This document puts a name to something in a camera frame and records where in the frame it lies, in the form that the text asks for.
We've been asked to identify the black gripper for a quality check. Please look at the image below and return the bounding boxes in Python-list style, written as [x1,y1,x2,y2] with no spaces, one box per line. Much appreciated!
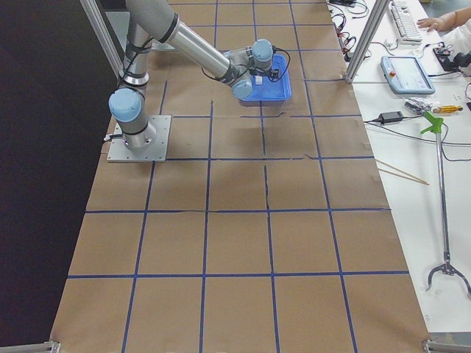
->
[267,68,280,82]

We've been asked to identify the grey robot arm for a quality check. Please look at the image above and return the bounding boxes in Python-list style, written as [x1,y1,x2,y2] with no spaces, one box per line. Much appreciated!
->
[108,1,283,152]

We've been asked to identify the blue plastic tray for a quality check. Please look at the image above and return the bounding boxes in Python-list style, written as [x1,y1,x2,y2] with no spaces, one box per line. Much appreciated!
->
[236,54,292,105]

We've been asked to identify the person hand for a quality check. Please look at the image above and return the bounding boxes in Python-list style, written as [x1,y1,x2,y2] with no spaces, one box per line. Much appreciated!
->
[417,14,455,32]

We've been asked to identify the black power adapter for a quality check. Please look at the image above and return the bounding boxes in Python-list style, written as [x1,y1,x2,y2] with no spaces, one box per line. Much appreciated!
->
[378,111,404,124]

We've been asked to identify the teach pendant tablet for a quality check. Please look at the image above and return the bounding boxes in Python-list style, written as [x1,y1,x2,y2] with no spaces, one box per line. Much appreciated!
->
[380,56,436,95]

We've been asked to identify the white keyboard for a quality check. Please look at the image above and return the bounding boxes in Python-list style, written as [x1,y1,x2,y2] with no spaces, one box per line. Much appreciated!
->
[389,1,422,46]

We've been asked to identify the green grabber tool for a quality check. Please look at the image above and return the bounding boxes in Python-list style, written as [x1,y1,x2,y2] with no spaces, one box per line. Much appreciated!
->
[420,111,470,298]

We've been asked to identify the yellow tool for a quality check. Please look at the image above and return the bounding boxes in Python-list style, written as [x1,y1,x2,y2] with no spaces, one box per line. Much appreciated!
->
[433,105,463,114]

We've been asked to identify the wooden chopsticks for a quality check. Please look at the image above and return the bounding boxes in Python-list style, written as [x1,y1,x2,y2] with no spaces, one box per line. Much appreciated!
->
[375,159,429,185]

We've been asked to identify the aluminium frame post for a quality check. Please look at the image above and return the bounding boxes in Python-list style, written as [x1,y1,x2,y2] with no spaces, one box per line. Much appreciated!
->
[344,0,389,84]

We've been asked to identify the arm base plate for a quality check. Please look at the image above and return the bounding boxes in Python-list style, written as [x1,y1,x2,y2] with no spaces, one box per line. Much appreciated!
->
[107,115,171,163]

